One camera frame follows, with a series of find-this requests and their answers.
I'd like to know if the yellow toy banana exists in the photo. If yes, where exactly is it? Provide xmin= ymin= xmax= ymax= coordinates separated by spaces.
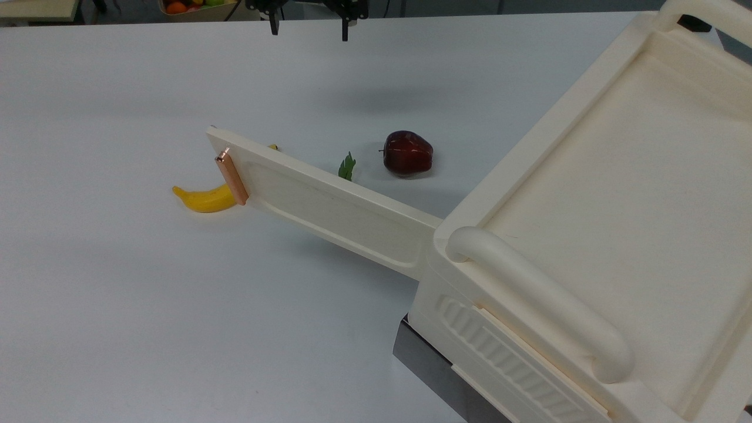
xmin=172 ymin=144 xmax=279 ymax=214

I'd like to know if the cream plastic cabinet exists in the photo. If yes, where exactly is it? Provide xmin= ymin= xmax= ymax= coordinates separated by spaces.
xmin=408 ymin=0 xmax=752 ymax=423

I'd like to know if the toy carrot with green leaves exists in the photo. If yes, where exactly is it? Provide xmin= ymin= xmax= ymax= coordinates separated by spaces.
xmin=337 ymin=151 xmax=358 ymax=182

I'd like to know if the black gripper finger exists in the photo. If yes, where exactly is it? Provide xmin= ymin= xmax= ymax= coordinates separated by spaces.
xmin=245 ymin=0 xmax=290 ymax=36
xmin=322 ymin=0 xmax=370 ymax=42

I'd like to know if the copper door handle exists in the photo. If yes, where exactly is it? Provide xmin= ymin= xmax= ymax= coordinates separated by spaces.
xmin=214 ymin=147 xmax=250 ymax=207

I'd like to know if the fruit basket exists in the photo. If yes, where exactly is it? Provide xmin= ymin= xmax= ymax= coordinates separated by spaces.
xmin=157 ymin=0 xmax=240 ymax=22

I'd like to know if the cream cabinet door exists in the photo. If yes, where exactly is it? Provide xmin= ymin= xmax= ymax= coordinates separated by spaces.
xmin=206 ymin=125 xmax=443 ymax=281

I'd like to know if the dark red toy apple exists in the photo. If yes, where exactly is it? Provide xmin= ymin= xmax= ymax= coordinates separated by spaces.
xmin=378 ymin=130 xmax=435 ymax=176

